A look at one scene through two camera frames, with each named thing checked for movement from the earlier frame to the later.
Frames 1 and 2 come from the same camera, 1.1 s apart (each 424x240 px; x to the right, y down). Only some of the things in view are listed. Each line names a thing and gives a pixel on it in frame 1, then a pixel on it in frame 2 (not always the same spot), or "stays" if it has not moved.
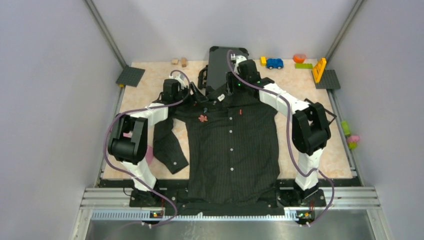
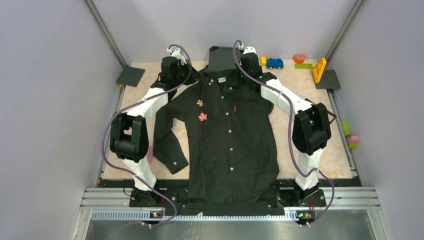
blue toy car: (275, 63) stays
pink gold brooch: (202, 118) stays
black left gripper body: (194, 92) -> (187, 76)
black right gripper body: (234, 84) -> (242, 78)
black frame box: (327, 111) stays
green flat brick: (303, 66) stays
